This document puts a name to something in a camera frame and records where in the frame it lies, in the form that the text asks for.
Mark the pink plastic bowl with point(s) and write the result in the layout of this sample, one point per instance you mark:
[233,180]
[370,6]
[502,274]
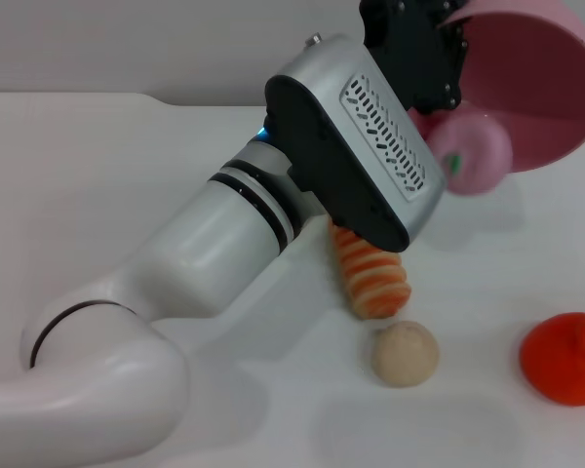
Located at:
[531,83]

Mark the beige toy bun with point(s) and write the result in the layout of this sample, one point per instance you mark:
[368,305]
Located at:
[405,356]

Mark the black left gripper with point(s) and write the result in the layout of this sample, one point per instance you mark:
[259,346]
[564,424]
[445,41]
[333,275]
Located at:
[414,58]

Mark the pink toy peach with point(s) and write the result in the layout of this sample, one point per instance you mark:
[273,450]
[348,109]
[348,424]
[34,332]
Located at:
[478,156]

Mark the red-orange toy tomato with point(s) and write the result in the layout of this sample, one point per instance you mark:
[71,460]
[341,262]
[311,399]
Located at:
[565,361]

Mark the orange striped toy bread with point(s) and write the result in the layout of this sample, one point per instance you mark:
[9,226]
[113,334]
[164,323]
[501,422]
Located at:
[375,283]

